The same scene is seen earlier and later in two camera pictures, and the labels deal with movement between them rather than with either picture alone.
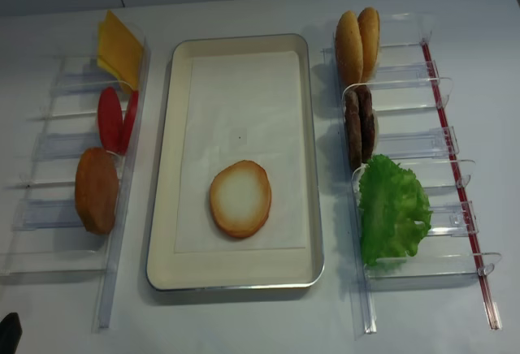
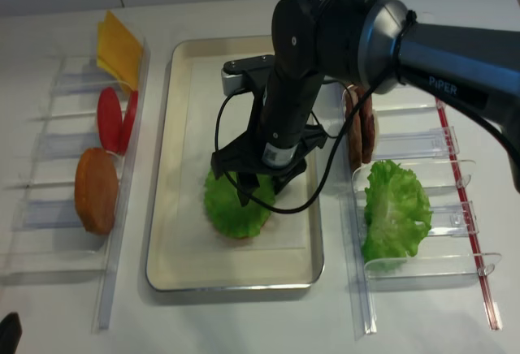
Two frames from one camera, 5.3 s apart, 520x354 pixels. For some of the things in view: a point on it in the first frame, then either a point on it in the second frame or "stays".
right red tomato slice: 129,120 stays
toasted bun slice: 240,198 → 246,239
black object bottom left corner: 10,331 stays
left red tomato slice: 110,120 stays
